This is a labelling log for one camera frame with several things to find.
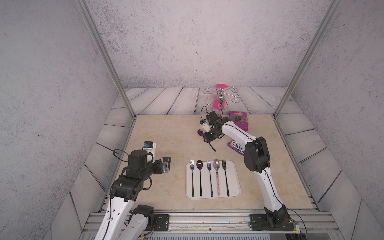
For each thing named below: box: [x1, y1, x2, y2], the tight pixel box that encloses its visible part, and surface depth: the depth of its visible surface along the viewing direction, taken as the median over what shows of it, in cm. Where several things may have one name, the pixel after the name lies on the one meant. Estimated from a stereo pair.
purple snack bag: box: [228, 111, 249, 132], surface depth 113 cm
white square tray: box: [185, 160, 242, 200], surface depth 89 cm
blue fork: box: [207, 161, 214, 198], surface depth 95 cm
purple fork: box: [222, 160, 230, 197], surface depth 93 cm
